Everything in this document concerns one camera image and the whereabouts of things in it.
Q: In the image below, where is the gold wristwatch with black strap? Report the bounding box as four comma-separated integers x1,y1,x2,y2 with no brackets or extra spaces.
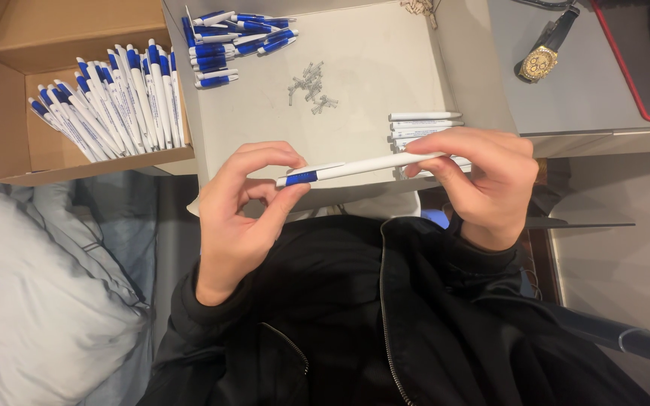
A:
514,6,581,85

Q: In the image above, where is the pile of blue pen tops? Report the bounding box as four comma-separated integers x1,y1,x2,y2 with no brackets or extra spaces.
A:
181,6,300,90

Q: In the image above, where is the black chair armrest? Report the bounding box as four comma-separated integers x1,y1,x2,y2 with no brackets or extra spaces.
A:
545,301,650,374

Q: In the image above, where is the stack of white pen barrels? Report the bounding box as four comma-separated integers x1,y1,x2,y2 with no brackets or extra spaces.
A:
388,111,473,180

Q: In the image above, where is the brown cardboard box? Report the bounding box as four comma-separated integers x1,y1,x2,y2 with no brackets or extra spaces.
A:
0,0,196,187

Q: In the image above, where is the person's left hand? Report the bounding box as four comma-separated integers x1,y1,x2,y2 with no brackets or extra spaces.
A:
196,141,312,308

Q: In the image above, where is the pile of small metal springs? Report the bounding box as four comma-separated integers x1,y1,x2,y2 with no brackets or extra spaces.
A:
287,61,340,116

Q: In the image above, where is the black zip jacket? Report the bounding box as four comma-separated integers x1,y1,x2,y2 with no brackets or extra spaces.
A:
136,213,650,406

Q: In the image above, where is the grey bedding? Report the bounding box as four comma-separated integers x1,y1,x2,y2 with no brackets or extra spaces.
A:
0,162,159,406

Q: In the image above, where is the white pen with blue grip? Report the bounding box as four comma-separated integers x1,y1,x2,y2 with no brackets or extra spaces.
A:
276,151,449,188

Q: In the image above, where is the person's right hand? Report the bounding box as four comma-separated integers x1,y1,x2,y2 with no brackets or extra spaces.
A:
403,127,541,252

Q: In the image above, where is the pile of small beige parts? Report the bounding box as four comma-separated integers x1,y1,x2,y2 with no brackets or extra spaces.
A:
399,0,439,30

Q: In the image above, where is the grey cardboard tray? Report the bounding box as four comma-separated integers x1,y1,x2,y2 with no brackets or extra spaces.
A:
161,0,521,214

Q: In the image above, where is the pile of assembled white-blue pens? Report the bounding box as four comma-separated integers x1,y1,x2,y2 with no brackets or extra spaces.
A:
27,38,186,164

